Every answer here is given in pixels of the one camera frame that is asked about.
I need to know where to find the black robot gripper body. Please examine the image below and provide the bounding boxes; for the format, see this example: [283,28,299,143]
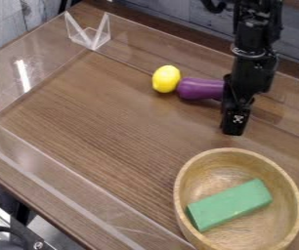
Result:
[222,45,279,111]

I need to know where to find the clear acrylic tray walls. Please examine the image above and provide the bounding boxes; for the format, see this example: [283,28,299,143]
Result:
[0,18,299,250]

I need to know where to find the green rectangular block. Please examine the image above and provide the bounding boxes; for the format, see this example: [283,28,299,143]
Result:
[186,179,272,232]

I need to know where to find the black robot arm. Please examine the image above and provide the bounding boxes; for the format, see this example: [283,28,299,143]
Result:
[220,0,283,136]

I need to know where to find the purple toy eggplant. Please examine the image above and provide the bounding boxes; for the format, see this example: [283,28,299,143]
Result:
[176,77,224,101]

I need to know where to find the yellow toy lemon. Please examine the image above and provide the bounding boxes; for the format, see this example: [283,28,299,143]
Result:
[152,64,182,94]

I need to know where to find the brown wooden bowl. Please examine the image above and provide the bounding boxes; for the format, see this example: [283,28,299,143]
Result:
[174,147,299,250]

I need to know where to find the clear acrylic corner bracket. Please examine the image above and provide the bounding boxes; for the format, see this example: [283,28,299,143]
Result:
[64,12,111,51]

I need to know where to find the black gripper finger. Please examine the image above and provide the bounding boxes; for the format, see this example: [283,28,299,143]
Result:
[220,104,251,136]

